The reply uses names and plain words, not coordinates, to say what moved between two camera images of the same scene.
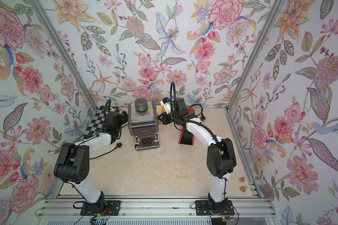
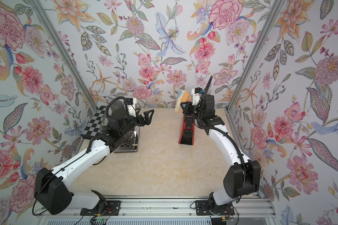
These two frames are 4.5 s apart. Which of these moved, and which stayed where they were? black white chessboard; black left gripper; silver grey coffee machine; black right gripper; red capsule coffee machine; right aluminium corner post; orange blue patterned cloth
Moved: silver grey coffee machine; black right gripper; orange blue patterned cloth; black left gripper
Stayed: red capsule coffee machine; black white chessboard; right aluminium corner post
